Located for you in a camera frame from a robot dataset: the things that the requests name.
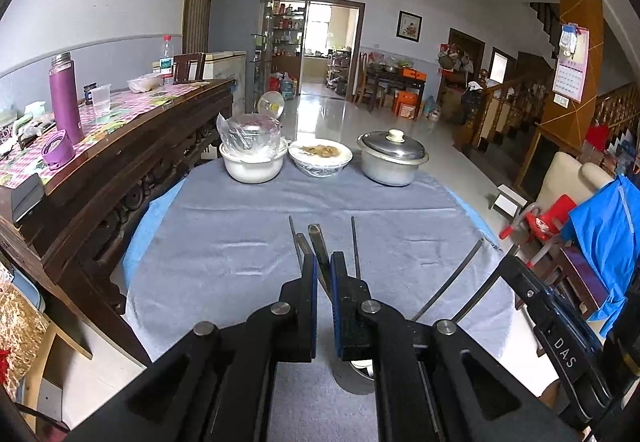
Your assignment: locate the plastic water bottle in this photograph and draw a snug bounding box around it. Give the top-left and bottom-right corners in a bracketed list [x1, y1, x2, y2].
[160, 36, 175, 86]

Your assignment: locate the blue round table cover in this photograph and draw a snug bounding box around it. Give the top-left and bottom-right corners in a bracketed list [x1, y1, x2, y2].
[122, 179, 502, 284]

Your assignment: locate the blue cloth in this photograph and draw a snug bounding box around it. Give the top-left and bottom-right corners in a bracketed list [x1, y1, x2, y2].
[560, 175, 640, 339]

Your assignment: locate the grey tablecloth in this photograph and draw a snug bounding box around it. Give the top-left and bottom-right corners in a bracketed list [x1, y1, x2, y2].
[122, 157, 516, 442]

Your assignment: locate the pink checkered sideboard cover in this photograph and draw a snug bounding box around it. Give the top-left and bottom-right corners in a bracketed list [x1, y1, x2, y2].
[0, 81, 217, 188]

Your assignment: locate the metal pot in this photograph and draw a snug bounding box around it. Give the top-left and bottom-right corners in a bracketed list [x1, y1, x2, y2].
[359, 149, 427, 187]

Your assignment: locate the tall orange box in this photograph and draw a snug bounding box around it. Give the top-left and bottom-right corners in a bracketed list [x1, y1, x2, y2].
[392, 91, 420, 119]

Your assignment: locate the clear plastic cup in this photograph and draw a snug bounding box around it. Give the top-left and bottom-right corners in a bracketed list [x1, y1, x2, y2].
[91, 83, 112, 116]

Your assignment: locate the clear plastic bag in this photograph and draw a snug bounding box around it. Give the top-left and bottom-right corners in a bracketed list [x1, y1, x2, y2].
[216, 112, 286, 159]

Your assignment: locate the golden woven basket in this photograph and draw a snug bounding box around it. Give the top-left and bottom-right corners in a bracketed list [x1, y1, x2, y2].
[0, 289, 51, 389]

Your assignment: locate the grey refrigerator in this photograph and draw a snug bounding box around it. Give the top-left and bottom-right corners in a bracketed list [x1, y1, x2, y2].
[207, 0, 274, 111]

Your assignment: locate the small white fan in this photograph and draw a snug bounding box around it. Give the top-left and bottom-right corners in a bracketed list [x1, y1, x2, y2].
[257, 91, 286, 119]

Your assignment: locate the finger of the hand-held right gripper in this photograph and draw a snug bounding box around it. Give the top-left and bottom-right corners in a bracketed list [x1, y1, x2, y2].
[499, 253, 554, 324]
[546, 286, 604, 355]

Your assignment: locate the purple thermos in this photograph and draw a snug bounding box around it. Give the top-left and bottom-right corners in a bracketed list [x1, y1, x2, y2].
[49, 52, 85, 145]

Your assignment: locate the wall calendar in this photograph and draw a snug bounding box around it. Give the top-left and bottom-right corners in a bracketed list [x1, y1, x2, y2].
[552, 24, 591, 104]

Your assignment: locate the framed picture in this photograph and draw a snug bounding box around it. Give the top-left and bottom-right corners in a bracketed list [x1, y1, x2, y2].
[396, 11, 423, 42]

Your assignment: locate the red child chair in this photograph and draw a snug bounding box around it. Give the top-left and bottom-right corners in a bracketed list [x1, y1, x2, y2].
[499, 195, 579, 269]

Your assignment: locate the person's right forearm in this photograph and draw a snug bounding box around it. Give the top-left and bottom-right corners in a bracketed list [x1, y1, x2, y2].
[540, 379, 569, 408]

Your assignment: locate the beige armchair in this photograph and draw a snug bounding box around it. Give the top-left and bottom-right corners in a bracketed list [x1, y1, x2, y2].
[530, 151, 616, 219]

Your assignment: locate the white plastic basin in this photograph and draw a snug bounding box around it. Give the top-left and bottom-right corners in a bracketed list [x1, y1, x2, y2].
[219, 142, 290, 184]

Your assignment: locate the food bowl with plastic wrap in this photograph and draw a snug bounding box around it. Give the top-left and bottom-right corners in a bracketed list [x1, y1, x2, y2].
[289, 139, 353, 179]

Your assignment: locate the metal pot lid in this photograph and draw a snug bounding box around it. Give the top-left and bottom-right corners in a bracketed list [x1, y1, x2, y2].
[356, 129, 430, 164]

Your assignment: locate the wooden chair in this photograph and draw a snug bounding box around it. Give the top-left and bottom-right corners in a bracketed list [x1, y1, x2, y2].
[172, 52, 207, 84]

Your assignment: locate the purple thermos cap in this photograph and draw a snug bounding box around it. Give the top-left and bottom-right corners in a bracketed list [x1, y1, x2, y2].
[41, 129, 76, 171]

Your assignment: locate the white step stool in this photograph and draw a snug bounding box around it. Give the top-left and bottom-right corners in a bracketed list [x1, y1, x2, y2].
[489, 183, 529, 216]

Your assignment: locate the black box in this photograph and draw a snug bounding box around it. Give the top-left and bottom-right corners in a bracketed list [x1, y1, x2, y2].
[0, 172, 46, 224]

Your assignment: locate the plastic bag of food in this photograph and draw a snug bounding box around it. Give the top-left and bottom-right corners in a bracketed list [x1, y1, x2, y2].
[127, 74, 164, 94]

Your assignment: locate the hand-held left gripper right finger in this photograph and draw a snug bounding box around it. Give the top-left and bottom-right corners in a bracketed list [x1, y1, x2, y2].
[329, 251, 583, 442]

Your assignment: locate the dark wooden sideboard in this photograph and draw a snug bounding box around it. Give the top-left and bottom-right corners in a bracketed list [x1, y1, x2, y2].
[0, 77, 236, 368]

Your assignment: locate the long black chopstick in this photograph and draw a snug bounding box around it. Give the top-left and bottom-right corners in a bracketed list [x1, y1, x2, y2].
[451, 245, 521, 324]
[411, 238, 486, 322]

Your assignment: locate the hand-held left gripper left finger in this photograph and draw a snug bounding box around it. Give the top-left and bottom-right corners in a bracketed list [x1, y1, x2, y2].
[65, 252, 319, 442]

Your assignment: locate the glass display cabinet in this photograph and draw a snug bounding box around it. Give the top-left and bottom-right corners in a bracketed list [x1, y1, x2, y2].
[270, 0, 307, 89]

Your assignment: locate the wooden stair railing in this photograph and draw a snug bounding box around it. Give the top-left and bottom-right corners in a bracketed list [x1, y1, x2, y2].
[470, 71, 640, 175]

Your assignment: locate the dark dining table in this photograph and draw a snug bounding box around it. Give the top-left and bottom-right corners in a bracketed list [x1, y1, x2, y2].
[363, 66, 429, 112]

